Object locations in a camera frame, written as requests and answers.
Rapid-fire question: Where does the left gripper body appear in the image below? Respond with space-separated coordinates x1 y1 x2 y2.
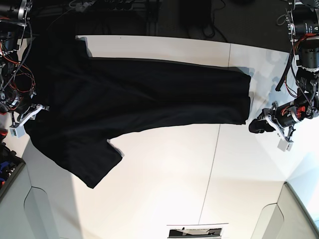
259 99 318 142

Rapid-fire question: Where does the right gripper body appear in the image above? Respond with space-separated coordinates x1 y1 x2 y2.
0 92 49 127

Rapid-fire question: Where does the black t-shirt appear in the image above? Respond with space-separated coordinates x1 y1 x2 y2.
18 14 252 189

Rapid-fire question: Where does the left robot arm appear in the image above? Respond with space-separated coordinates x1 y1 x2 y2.
249 0 319 143

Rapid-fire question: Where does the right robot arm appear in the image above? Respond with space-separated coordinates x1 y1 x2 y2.
0 0 49 129

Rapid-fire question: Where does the bin of colourful clothes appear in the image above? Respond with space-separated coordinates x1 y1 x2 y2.
0 127 25 200

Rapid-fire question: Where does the white label card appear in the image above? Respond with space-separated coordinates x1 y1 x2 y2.
167 223 229 239

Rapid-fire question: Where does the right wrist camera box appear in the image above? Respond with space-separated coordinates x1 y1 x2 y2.
9 126 25 138

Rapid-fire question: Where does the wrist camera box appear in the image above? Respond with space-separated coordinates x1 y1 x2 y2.
278 139 293 152
9 126 25 138

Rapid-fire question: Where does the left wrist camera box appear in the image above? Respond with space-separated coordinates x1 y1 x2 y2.
278 139 293 152

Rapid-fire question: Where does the grey base plate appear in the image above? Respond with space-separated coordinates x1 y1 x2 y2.
251 182 319 239
0 164 60 239

